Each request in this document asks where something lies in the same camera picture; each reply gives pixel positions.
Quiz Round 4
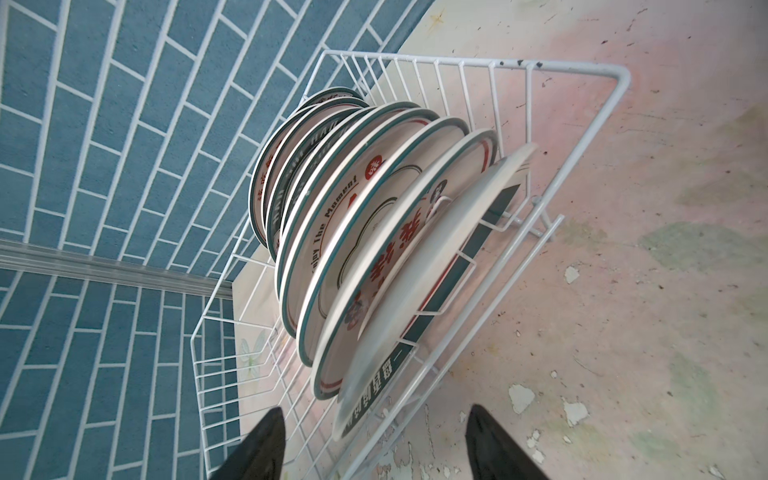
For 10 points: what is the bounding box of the white wire dish rack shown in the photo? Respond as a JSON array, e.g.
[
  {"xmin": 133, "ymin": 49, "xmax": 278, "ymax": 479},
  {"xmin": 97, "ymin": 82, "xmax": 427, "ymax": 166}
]
[{"xmin": 189, "ymin": 50, "xmax": 631, "ymax": 479}]

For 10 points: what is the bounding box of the white plate green red rim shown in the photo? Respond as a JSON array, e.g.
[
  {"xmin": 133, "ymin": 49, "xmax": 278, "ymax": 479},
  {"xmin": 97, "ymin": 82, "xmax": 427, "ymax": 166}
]
[{"xmin": 332, "ymin": 143, "xmax": 537, "ymax": 441}]

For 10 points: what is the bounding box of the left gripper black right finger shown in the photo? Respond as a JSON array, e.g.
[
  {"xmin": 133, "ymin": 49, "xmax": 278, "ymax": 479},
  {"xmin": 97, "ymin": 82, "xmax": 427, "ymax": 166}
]
[{"xmin": 465, "ymin": 404, "xmax": 549, "ymax": 480}]

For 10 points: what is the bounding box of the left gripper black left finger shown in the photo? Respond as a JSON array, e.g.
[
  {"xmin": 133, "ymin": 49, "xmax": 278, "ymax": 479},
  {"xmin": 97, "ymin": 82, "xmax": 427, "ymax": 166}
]
[{"xmin": 211, "ymin": 407, "xmax": 286, "ymax": 480}]

